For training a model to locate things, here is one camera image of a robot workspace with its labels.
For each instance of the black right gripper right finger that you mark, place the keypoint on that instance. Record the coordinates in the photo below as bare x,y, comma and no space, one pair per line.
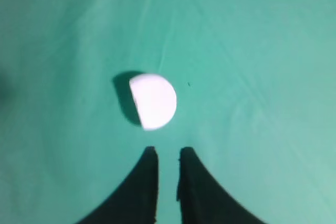
202,199

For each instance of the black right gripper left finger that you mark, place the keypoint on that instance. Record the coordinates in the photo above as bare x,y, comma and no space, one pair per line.
135,199

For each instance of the green table cloth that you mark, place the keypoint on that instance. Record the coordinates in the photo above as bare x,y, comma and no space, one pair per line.
255,86

